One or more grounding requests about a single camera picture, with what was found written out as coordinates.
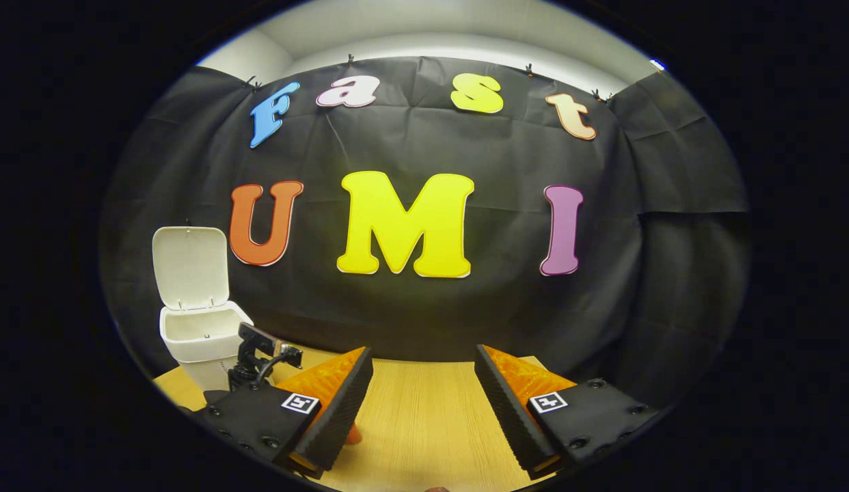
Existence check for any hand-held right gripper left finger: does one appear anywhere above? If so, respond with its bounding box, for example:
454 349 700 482
192 346 374 479

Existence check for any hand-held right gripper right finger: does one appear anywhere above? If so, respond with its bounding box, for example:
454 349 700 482
474 344 661 479

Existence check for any white desktop garbage bin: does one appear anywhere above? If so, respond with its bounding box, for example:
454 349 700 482
152 226 254 394

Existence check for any wooden desktop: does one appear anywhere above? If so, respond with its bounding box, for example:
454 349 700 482
153 345 569 491

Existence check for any black backdrop cloth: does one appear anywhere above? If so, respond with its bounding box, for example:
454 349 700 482
100 56 750 411

